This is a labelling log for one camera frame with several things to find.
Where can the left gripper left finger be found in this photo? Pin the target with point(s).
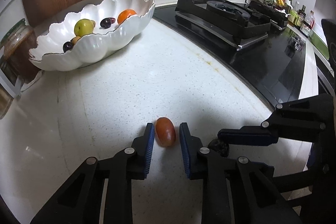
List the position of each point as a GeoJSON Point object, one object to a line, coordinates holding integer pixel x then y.
{"type": "Point", "coordinates": [141, 159]}

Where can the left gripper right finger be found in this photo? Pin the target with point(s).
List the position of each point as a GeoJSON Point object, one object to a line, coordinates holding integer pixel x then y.
{"type": "Point", "coordinates": [190, 146]}

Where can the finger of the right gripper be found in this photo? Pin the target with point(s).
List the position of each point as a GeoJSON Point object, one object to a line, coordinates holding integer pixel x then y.
{"type": "Point", "coordinates": [248, 135]}

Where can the red cherry tomato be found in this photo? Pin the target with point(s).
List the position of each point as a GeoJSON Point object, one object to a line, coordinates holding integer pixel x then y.
{"type": "Point", "coordinates": [165, 132]}

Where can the dark grape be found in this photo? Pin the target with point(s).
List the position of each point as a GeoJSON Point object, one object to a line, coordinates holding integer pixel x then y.
{"type": "Point", "coordinates": [105, 23]}
{"type": "Point", "coordinates": [67, 46]}

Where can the yellow longan fruit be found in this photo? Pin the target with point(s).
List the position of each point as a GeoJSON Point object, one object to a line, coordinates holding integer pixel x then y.
{"type": "Point", "coordinates": [75, 40]}

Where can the green apple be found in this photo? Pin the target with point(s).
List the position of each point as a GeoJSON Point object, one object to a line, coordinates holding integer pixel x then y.
{"type": "Point", "coordinates": [83, 27]}

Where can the orange tangerine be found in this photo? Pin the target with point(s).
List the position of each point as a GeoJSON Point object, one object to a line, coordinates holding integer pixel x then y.
{"type": "Point", "coordinates": [125, 14]}

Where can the blueberry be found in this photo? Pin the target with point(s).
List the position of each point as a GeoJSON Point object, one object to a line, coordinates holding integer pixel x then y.
{"type": "Point", "coordinates": [219, 147]}

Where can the black gas stove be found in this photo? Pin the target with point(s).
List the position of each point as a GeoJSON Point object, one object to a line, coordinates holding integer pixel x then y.
{"type": "Point", "coordinates": [270, 60]}

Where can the sauce bottle red label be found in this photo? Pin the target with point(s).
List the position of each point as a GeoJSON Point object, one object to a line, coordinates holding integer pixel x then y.
{"type": "Point", "coordinates": [307, 24]}

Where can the white scalloped fruit bowl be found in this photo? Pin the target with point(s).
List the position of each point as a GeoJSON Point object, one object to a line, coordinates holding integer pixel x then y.
{"type": "Point", "coordinates": [49, 54]}

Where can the glass jar green lid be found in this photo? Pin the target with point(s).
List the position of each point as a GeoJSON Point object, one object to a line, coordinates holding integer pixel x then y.
{"type": "Point", "coordinates": [17, 43]}

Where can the white picture frame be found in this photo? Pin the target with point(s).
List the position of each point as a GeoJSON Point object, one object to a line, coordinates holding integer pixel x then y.
{"type": "Point", "coordinates": [10, 81]}

